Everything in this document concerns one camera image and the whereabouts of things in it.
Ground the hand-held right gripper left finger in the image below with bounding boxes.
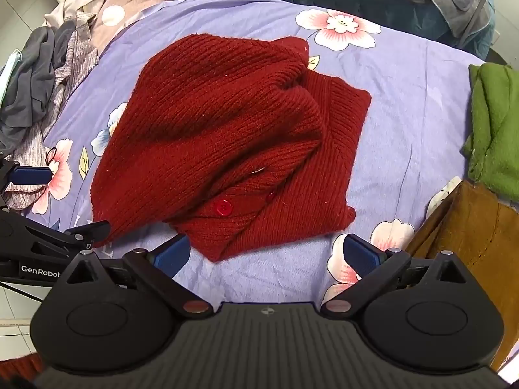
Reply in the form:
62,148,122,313
53,233,213,319

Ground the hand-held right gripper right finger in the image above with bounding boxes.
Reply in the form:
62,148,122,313
320,233,481,319

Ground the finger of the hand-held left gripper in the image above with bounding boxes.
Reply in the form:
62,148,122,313
0,160,54,196
63,220,111,249

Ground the red knitted cardigan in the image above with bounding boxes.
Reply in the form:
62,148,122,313
90,31,373,262

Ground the dark grey garment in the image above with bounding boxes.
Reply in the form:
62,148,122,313
0,22,78,155

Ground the white spotted cloth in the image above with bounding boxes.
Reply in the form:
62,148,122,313
425,176,464,220

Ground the light green face mask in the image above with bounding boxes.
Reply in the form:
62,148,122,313
0,48,24,99

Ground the mauve striped garment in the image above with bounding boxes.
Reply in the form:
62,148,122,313
6,12,101,212

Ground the purple floral bedsheet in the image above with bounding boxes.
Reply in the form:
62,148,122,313
22,0,489,306

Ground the beige pink shirt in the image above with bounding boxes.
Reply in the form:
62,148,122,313
44,0,108,30

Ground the green fleece garment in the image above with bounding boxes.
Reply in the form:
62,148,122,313
461,62,519,204

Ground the brown corduroy garment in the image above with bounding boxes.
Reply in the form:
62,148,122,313
404,180,519,373

